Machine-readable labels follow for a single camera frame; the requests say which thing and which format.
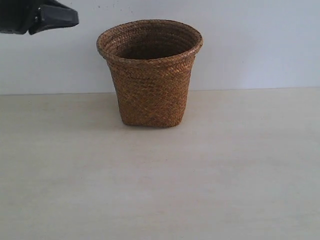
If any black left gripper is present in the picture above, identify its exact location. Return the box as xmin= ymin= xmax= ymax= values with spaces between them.
xmin=0 ymin=0 xmax=79 ymax=35

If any brown woven wicker basket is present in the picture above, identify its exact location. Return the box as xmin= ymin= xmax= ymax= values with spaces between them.
xmin=96 ymin=19 xmax=203 ymax=128

